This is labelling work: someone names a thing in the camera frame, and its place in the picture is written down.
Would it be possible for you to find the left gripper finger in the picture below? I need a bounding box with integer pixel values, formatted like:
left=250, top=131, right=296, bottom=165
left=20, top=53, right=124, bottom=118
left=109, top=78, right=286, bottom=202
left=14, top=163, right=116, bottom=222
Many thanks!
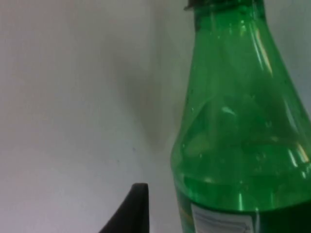
left=98, top=183, right=150, bottom=233

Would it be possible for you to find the green plastic bottle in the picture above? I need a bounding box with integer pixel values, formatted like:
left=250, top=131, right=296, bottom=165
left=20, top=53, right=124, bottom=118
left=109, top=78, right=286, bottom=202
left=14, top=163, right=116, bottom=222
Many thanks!
left=169, top=0, right=311, bottom=233

